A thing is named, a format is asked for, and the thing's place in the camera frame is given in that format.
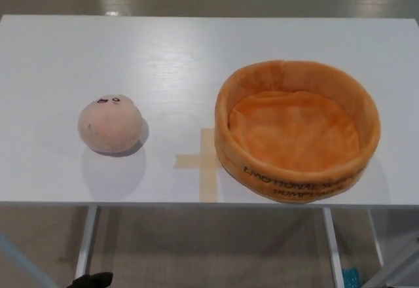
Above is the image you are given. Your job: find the teal patterned object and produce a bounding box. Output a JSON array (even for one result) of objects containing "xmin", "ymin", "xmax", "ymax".
[{"xmin": 341, "ymin": 267, "xmax": 361, "ymax": 288}]

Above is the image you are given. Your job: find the pink round plush toy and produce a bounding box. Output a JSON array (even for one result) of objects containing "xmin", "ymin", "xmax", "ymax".
[{"xmin": 77, "ymin": 96, "xmax": 149, "ymax": 154}]

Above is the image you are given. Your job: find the white table leg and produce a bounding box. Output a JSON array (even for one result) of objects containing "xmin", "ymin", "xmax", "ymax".
[
  {"xmin": 365, "ymin": 208, "xmax": 387, "ymax": 278},
  {"xmin": 321, "ymin": 207, "xmax": 346, "ymax": 288},
  {"xmin": 74, "ymin": 204, "xmax": 99, "ymax": 279}
]

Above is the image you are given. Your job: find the orange plush round basket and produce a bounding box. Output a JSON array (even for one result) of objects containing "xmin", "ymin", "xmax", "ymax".
[{"xmin": 215, "ymin": 59, "xmax": 382, "ymax": 206}]

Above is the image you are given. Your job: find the light blue metal bar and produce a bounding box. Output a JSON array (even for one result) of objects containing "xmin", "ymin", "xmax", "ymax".
[{"xmin": 0, "ymin": 231, "xmax": 60, "ymax": 288}]

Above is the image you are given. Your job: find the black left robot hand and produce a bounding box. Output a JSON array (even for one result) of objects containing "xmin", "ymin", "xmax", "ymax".
[{"xmin": 71, "ymin": 280, "xmax": 114, "ymax": 288}]

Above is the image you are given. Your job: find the beige masking tape cross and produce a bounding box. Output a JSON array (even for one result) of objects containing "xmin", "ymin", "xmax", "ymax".
[{"xmin": 175, "ymin": 127, "xmax": 227, "ymax": 203}]

